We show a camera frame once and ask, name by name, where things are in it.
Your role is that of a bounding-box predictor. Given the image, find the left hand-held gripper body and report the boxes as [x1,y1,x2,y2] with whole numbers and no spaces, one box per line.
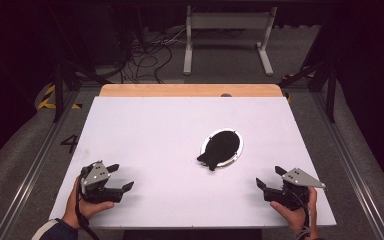
[79,160,124,205]

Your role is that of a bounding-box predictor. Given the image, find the tangle of black floor cables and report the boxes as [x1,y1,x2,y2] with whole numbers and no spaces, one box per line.
[119,28,188,84]

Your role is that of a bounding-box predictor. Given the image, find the yellow black floor tape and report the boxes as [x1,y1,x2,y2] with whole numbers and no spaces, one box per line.
[37,83,83,110]

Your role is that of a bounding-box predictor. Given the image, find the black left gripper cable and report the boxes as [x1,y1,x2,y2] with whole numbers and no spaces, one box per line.
[74,170,101,240]

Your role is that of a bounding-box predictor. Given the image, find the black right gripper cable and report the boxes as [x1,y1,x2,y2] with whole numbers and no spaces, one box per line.
[291,190,313,240]

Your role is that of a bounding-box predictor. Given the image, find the white board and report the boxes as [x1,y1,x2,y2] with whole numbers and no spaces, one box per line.
[48,96,338,230]

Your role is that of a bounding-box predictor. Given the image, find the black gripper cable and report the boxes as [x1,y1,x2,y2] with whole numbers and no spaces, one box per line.
[291,190,313,240]
[74,170,101,240]

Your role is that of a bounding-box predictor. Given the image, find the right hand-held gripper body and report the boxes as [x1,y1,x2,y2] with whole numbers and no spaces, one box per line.
[263,167,327,212]

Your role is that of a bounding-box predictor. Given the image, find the black metal stand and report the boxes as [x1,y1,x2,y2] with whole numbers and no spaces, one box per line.
[49,9,114,123]
[278,59,338,124]

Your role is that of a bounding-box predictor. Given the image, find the wooden table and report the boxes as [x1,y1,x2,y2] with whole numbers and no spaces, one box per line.
[99,83,284,98]

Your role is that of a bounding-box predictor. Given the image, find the person's left hand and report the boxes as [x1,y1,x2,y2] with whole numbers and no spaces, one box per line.
[62,176,116,230]

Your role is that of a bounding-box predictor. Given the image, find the white oval plate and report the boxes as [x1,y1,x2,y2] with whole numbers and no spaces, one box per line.
[199,128,245,168]

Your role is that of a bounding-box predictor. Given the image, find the aluminium rail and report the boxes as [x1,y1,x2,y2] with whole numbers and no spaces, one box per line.
[0,89,81,240]
[311,91,384,240]

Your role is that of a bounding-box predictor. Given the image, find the person's right hand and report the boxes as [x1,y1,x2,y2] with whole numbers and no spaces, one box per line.
[269,186,320,240]

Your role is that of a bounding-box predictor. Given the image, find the black cloth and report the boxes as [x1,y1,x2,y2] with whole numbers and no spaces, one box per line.
[196,130,241,172]

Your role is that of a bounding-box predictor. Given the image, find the white metal stand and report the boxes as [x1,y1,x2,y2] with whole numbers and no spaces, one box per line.
[183,5,278,77]

